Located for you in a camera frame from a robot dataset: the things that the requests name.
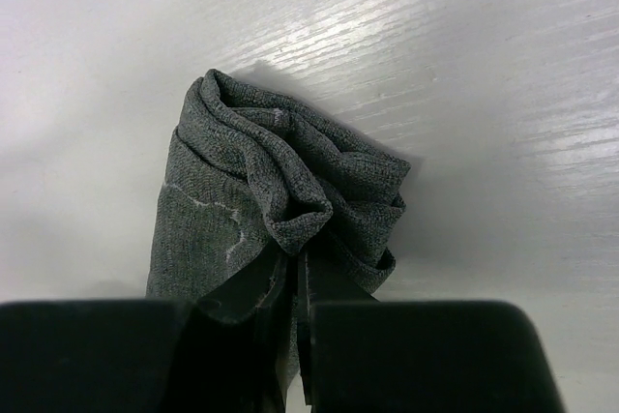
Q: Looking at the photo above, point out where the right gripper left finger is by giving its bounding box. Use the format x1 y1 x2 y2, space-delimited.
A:
1 244 290 412

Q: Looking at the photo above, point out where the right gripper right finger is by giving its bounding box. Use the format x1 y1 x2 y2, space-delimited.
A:
297 251 564 412

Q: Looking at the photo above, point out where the grey cloth napkin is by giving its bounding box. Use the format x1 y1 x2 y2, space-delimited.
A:
145 68 412 413

